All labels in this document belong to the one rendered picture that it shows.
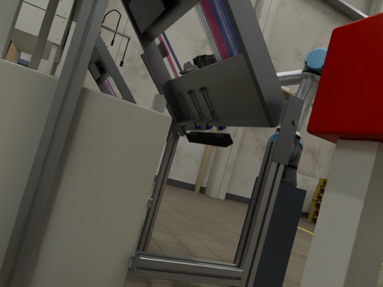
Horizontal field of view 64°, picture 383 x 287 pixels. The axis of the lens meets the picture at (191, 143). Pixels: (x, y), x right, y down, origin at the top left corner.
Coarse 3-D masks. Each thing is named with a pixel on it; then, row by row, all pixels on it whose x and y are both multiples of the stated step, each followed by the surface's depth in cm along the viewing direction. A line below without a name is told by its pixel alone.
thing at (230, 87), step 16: (224, 64) 93; (240, 64) 86; (176, 80) 129; (192, 80) 116; (208, 80) 106; (224, 80) 97; (240, 80) 89; (176, 96) 138; (192, 96) 123; (208, 96) 111; (224, 96) 102; (240, 96) 93; (256, 96) 86; (192, 112) 131; (208, 112) 117; (224, 112) 107; (240, 112) 98; (256, 112) 90
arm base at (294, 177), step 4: (288, 164) 149; (284, 168) 149; (288, 168) 149; (292, 168) 149; (296, 168) 151; (284, 172) 148; (288, 172) 148; (292, 172) 149; (296, 172) 153; (284, 176) 148; (288, 176) 148; (292, 176) 148; (296, 176) 151; (280, 180) 147; (284, 180) 147; (288, 180) 147; (292, 180) 148; (296, 180) 153; (288, 184) 147; (292, 184) 148; (296, 184) 150
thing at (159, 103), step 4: (156, 96) 161; (160, 96) 160; (156, 100) 160; (160, 100) 161; (164, 100) 161; (152, 104) 164; (156, 104) 160; (160, 104) 161; (164, 104) 161; (152, 108) 161; (156, 108) 160; (160, 108) 161; (164, 108) 162; (160, 112) 161; (136, 244) 169; (132, 256) 150
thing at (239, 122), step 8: (184, 120) 140; (192, 120) 131; (200, 120) 124; (208, 120) 117; (216, 120) 111; (224, 120) 106; (232, 120) 101; (240, 120) 96; (248, 120) 92; (256, 120) 88; (264, 120) 85
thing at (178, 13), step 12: (132, 0) 119; (144, 0) 110; (156, 0) 102; (168, 0) 103; (180, 0) 97; (192, 0) 91; (132, 12) 125; (144, 12) 115; (156, 12) 106; (168, 12) 107; (180, 12) 100; (144, 24) 120; (156, 24) 120; (168, 24) 111; (156, 36) 125
